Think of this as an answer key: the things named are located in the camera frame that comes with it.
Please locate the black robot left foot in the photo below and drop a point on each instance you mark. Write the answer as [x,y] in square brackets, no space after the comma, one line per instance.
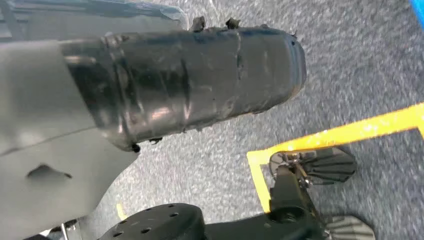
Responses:
[331,165]

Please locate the black robot foot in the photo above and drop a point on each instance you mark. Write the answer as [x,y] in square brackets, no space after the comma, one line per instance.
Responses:
[331,165]
[348,228]

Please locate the blue metal rack flat board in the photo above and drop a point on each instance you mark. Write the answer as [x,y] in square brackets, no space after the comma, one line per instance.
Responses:
[419,10]

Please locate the grey translucent plastic cover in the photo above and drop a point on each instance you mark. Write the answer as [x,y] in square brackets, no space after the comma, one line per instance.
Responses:
[82,23]

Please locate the yellow floor tape square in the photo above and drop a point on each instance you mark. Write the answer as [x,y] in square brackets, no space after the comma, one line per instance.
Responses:
[331,134]

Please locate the black perforated robot thigh cover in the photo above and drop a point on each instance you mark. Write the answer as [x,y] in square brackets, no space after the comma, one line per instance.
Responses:
[159,222]

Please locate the black robot right foot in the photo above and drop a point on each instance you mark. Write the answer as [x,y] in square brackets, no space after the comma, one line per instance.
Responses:
[348,228]

